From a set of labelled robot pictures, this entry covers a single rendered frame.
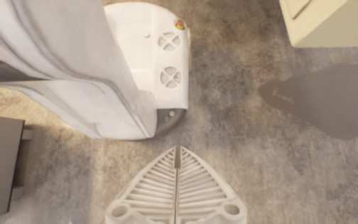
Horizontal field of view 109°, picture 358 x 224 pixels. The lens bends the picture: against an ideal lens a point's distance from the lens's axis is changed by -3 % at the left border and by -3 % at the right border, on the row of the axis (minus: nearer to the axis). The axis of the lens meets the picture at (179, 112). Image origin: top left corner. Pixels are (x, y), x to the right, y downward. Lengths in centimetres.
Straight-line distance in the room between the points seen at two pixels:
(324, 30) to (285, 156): 80
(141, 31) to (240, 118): 74
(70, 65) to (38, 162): 107
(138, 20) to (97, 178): 90
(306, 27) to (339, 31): 6
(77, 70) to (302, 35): 39
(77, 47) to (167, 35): 49
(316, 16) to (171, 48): 44
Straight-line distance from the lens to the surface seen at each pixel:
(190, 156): 16
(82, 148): 105
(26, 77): 26
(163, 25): 68
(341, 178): 130
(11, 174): 125
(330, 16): 35
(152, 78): 63
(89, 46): 23
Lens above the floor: 85
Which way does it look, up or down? 78 degrees down
